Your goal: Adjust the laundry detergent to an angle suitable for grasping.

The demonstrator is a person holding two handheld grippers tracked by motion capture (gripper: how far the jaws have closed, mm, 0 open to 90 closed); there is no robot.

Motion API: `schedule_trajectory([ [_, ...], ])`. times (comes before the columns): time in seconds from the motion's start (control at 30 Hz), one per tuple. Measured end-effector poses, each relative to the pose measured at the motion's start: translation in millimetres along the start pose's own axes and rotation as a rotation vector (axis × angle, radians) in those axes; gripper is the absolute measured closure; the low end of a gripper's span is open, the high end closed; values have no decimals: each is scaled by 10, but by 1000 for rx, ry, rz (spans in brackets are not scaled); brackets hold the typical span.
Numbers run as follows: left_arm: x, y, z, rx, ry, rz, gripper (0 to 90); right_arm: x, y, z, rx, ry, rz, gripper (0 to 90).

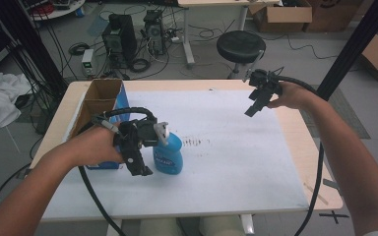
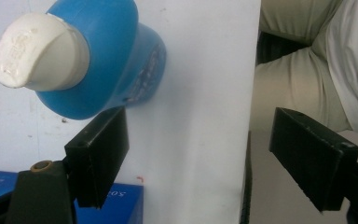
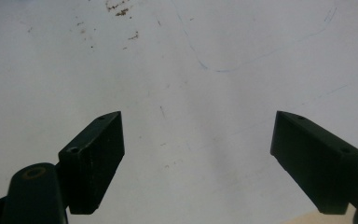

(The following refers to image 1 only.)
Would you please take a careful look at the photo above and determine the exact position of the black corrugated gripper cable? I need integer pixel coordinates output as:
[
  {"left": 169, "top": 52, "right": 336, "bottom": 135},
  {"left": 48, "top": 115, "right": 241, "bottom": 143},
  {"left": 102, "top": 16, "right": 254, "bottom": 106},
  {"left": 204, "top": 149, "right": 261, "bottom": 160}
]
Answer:
[
  {"left": 78, "top": 106, "right": 158, "bottom": 236},
  {"left": 274, "top": 74, "right": 326, "bottom": 236}
]

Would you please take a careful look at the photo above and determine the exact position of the blue spray bottle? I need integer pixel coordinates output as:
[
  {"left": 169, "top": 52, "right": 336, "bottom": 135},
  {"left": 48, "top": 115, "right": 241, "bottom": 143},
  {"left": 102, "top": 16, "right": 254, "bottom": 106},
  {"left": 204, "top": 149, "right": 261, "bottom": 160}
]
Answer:
[{"left": 153, "top": 131, "right": 184, "bottom": 176}]

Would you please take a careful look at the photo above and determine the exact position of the black round stool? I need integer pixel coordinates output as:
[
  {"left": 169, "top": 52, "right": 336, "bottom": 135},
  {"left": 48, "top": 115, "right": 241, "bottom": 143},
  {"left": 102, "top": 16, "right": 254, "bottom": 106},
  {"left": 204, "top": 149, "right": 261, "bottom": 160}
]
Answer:
[{"left": 216, "top": 29, "right": 267, "bottom": 80}]

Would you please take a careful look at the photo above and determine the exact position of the black corrugated right gripper cable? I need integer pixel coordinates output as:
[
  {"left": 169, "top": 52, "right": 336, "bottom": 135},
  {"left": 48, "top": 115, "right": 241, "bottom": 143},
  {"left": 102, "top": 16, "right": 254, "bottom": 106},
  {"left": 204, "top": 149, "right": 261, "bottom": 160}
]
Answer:
[{"left": 274, "top": 74, "right": 326, "bottom": 236}]

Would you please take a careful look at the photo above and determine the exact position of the person's right hand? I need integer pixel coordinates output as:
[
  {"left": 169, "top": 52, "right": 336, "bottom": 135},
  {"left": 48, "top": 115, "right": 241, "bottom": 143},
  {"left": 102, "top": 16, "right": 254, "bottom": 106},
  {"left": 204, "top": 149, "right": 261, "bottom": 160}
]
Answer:
[{"left": 265, "top": 81, "right": 313, "bottom": 111}]

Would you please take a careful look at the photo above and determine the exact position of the white background desk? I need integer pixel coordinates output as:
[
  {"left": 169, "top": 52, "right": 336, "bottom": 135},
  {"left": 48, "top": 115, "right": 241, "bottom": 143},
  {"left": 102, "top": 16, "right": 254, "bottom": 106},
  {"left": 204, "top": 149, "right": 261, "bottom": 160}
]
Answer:
[{"left": 176, "top": 0, "right": 282, "bottom": 69}]

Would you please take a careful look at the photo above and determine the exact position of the coiled black cable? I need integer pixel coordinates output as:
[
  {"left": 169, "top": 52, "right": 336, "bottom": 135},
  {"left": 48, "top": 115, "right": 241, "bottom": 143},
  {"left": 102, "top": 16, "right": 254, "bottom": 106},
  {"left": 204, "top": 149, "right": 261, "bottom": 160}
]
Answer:
[{"left": 129, "top": 58, "right": 153, "bottom": 74}]

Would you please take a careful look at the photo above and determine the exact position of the person's leg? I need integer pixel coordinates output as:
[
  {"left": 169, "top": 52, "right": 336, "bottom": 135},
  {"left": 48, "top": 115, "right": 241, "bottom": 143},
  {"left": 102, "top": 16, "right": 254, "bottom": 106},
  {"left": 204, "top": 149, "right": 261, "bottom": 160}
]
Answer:
[
  {"left": 139, "top": 215, "right": 182, "bottom": 236},
  {"left": 198, "top": 214, "right": 246, "bottom": 236}
]

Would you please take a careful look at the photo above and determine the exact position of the closed cardboard box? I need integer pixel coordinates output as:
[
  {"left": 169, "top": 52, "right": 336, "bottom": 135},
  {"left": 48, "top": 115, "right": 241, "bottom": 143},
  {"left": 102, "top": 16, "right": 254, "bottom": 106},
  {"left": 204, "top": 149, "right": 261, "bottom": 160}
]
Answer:
[{"left": 303, "top": 0, "right": 372, "bottom": 33}]

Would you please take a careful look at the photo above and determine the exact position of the black corrugated left gripper cable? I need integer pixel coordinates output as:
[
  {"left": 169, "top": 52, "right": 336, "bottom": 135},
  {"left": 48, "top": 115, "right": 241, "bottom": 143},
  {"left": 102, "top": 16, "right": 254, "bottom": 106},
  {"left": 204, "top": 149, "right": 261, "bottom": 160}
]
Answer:
[{"left": 78, "top": 106, "right": 158, "bottom": 236}]

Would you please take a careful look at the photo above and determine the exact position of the black metal frame post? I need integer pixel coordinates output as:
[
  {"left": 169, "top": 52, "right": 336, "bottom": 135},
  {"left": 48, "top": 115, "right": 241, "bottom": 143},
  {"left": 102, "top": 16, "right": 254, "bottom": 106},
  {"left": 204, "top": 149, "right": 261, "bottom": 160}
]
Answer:
[
  {"left": 0, "top": 0, "right": 69, "bottom": 99},
  {"left": 316, "top": 0, "right": 378, "bottom": 101}
]

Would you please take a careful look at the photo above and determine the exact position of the person's left leg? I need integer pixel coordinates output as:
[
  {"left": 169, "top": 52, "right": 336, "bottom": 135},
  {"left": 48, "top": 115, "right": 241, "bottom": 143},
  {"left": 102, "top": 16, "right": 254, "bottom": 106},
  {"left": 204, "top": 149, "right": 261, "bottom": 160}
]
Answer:
[{"left": 139, "top": 215, "right": 182, "bottom": 236}]

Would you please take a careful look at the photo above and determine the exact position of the slim black computer tower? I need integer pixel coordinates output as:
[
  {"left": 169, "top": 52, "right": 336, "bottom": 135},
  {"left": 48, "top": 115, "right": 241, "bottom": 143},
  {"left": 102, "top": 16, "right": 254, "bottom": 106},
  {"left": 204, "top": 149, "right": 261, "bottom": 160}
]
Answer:
[{"left": 143, "top": 9, "right": 166, "bottom": 57}]

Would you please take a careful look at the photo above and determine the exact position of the person's left hand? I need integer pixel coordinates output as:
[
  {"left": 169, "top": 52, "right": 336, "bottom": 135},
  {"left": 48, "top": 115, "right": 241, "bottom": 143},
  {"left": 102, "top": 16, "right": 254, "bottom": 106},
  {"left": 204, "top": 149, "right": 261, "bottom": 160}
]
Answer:
[{"left": 73, "top": 122, "right": 126, "bottom": 167}]

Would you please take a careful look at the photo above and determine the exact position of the white cloth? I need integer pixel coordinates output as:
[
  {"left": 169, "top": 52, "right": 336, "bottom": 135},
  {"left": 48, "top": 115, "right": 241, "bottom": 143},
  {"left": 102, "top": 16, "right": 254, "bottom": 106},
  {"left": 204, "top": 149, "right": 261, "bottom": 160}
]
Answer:
[{"left": 0, "top": 72, "right": 32, "bottom": 132}]

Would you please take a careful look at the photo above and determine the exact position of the black floor cable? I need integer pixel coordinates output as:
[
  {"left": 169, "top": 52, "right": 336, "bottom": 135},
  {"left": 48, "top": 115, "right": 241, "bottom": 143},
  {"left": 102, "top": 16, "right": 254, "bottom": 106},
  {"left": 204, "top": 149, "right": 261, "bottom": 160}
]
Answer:
[{"left": 0, "top": 136, "right": 44, "bottom": 215}]

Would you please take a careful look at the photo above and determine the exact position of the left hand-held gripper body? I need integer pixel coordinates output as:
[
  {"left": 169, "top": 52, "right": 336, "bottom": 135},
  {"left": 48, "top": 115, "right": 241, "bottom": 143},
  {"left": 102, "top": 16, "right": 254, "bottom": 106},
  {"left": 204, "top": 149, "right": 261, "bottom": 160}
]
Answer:
[{"left": 112, "top": 118, "right": 170, "bottom": 155}]

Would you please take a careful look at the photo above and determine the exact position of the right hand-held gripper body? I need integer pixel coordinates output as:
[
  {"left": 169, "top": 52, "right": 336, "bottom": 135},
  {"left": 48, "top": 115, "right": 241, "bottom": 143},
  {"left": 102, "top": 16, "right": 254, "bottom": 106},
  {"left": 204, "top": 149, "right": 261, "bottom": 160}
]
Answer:
[{"left": 242, "top": 68, "right": 284, "bottom": 99}]

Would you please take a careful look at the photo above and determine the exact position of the round white table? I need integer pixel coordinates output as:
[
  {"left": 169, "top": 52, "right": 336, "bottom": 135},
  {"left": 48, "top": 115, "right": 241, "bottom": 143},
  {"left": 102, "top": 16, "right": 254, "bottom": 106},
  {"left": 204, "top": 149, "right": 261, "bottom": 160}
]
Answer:
[{"left": 29, "top": 0, "right": 87, "bottom": 22}]

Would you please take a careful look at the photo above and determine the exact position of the white power supply unit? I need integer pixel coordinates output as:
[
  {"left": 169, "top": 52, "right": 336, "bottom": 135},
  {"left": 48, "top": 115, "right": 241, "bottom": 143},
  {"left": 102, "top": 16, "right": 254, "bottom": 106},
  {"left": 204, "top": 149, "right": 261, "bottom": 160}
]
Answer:
[{"left": 81, "top": 48, "right": 95, "bottom": 79}]

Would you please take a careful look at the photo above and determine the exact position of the large black computer tower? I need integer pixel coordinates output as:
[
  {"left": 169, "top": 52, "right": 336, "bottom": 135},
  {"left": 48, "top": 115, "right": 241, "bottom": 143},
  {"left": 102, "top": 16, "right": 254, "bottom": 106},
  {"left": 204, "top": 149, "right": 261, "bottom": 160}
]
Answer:
[{"left": 101, "top": 13, "right": 138, "bottom": 71}]

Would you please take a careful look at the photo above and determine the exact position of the open cardboard box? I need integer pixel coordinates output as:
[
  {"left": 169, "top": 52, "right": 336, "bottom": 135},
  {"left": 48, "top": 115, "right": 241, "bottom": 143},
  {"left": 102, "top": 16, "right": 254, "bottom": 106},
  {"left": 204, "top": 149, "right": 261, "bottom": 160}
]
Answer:
[{"left": 248, "top": 1, "right": 313, "bottom": 33}]

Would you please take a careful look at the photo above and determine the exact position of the cardboard box with blue sides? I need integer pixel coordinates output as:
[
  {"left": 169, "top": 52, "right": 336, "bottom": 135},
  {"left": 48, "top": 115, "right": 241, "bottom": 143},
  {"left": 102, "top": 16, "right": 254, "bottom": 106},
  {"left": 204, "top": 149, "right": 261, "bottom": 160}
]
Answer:
[{"left": 64, "top": 78, "right": 132, "bottom": 171}]

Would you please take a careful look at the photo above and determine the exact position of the person's right leg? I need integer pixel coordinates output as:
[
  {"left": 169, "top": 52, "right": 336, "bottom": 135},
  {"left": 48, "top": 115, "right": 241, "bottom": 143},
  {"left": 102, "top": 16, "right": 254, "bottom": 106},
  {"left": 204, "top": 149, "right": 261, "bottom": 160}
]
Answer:
[{"left": 198, "top": 214, "right": 246, "bottom": 236}]

